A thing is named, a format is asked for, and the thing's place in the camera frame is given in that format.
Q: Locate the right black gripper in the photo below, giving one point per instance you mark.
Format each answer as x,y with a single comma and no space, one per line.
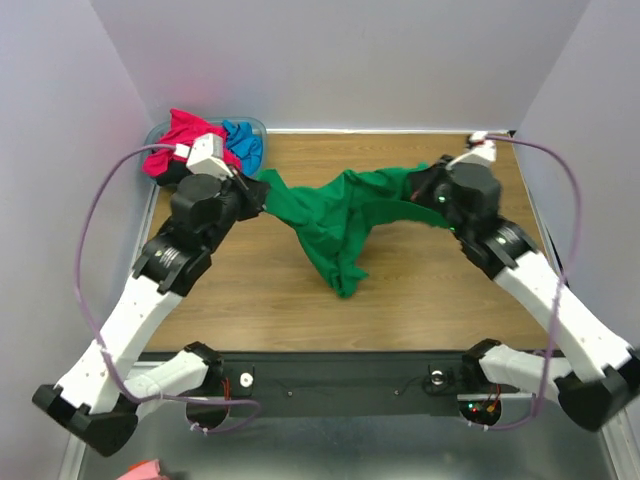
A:
423,183

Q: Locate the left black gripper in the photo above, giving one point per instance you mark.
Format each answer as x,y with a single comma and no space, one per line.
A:
256,190

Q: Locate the green t shirt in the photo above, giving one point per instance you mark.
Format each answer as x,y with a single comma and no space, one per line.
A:
333,222

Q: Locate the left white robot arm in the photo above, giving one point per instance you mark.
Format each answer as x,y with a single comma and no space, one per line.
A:
97,401

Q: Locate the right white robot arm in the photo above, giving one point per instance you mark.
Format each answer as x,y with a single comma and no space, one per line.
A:
597,373

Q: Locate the blue t shirt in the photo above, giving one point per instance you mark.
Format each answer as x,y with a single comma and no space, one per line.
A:
245,145

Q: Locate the black t shirt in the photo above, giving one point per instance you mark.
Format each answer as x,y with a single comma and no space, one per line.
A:
175,172

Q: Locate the pink t shirt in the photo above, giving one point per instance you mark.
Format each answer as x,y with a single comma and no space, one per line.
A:
184,128

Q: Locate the translucent blue plastic bin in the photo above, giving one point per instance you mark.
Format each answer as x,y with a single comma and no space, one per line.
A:
157,132

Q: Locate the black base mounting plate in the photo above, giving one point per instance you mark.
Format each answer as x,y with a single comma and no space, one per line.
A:
353,384

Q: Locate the pink cloth at bottom edge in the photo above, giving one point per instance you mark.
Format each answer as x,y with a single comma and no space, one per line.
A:
146,470

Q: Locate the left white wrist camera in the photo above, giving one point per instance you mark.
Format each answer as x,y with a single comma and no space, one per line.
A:
205,156

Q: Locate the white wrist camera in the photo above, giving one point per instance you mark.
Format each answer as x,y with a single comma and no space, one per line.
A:
205,156
480,150

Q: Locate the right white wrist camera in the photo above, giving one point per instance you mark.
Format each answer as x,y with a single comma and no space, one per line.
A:
480,150

